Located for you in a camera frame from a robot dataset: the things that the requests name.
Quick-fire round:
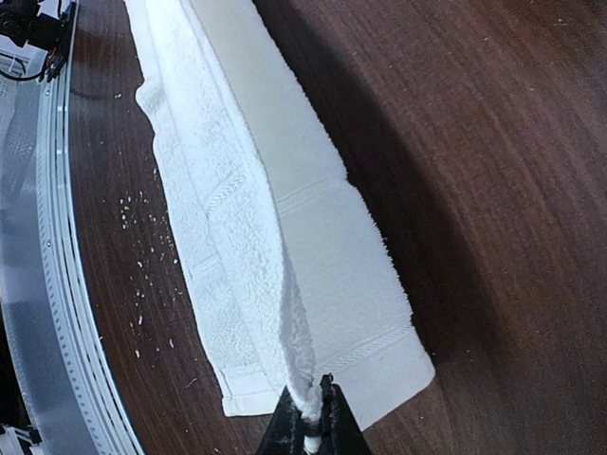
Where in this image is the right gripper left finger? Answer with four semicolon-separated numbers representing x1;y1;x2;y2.
255;388;304;455

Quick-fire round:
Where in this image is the white towel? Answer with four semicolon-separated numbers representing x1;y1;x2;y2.
126;1;434;428

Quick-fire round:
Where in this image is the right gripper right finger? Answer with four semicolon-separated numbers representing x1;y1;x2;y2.
320;374;372;455

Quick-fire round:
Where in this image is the front aluminium rail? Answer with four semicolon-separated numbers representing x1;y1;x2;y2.
1;1;142;454

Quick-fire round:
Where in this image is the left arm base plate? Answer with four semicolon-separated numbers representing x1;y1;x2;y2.
1;0;78;82

